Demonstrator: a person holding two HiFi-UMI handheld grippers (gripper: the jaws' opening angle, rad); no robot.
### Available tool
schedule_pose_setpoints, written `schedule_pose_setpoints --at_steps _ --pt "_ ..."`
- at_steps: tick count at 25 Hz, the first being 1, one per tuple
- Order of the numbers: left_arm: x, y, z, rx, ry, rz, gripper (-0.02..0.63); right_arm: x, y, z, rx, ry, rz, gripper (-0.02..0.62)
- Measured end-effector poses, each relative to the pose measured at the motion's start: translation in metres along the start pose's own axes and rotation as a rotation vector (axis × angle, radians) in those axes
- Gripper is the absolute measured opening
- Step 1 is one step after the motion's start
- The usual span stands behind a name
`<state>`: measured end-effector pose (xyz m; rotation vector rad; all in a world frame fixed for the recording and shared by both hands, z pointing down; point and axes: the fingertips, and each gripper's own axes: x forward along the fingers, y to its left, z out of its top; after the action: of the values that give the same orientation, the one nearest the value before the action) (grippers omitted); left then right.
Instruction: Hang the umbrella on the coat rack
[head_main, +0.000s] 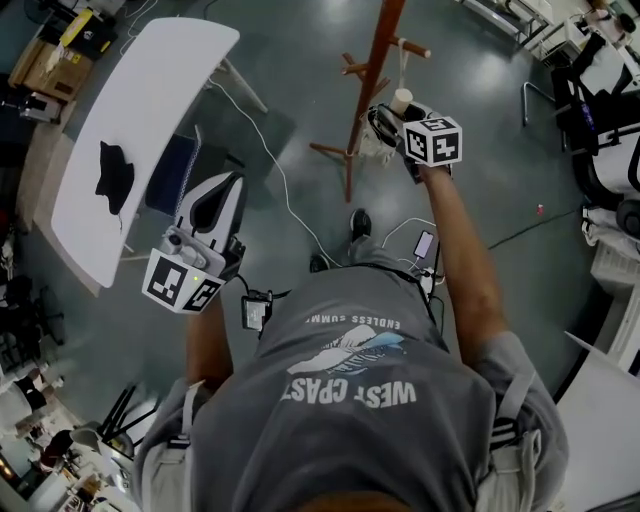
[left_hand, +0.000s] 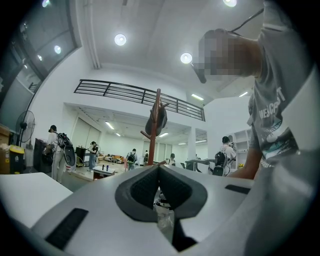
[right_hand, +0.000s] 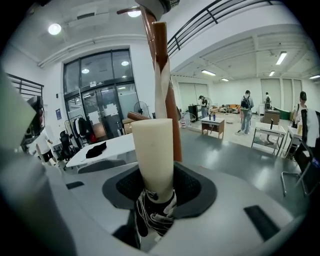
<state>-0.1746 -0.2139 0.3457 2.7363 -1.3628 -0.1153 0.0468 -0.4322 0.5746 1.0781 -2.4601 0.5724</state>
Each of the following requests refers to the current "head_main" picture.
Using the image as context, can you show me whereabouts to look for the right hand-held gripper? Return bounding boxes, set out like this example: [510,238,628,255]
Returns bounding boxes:
[368,101,464,187]

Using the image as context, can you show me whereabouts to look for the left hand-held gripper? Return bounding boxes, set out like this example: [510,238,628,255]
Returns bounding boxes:
[141,170,250,317]

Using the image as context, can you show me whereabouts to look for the white umbrella with cream handle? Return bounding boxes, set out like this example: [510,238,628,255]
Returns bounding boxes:
[358,36,416,169]

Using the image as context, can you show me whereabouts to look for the brown wooden coat rack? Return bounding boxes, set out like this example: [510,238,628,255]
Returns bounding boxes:
[309,0,433,204]

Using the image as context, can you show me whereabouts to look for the person's left forearm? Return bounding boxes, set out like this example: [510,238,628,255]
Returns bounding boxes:
[184,293,237,394]

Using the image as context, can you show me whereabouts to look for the person's right forearm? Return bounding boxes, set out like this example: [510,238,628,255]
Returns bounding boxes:
[423,166,507,354]

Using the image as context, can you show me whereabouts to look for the dark blue chair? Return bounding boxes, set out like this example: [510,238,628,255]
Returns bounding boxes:
[144,124,202,217]

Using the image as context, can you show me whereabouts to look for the black battery pack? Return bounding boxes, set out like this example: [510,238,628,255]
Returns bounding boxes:
[240,289,275,332]

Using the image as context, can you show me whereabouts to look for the black cloth hat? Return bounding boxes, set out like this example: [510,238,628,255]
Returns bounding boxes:
[94,140,137,234]

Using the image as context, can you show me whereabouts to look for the person's right black shoe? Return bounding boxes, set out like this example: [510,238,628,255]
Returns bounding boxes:
[348,207,374,247]

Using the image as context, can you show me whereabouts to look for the smartphone with lit screen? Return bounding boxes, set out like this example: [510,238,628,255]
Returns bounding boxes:
[414,229,437,259]

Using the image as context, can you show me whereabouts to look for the white curved table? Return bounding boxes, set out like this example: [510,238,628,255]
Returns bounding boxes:
[50,18,242,290]

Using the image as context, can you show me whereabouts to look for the white power strip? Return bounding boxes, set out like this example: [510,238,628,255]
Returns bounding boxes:
[418,266,446,294]

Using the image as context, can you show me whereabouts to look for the black office chair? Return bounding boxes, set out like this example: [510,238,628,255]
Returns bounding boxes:
[549,33,640,211]

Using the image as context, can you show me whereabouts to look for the brown cardboard box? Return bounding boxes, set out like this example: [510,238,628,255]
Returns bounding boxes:
[8,37,96,104]

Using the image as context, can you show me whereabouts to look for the yellow and black box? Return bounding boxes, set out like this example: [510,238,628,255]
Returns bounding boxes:
[58,0,120,55]

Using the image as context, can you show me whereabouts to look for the grey printed t-shirt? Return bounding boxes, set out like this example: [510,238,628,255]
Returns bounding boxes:
[133,249,572,512]

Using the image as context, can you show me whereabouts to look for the white cabinet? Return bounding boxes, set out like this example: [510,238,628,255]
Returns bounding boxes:
[589,238,640,377]

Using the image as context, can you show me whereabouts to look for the white board panel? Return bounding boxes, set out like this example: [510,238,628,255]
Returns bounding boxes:
[553,329,640,512]

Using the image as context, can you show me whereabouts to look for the long white floor cable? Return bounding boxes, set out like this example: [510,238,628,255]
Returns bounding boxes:
[205,74,347,267]

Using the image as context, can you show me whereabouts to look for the white charger cable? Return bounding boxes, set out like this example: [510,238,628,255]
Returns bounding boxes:
[381,216,437,274]

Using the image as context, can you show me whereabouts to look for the metal tube frame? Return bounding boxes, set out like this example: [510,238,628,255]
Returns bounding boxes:
[521,81,569,154]

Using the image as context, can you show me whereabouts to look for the thin black floor cable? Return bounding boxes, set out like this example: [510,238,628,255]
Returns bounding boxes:
[487,208,584,251]

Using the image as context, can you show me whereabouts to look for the black stool frame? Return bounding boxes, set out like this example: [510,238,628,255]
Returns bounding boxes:
[98,381,154,459]

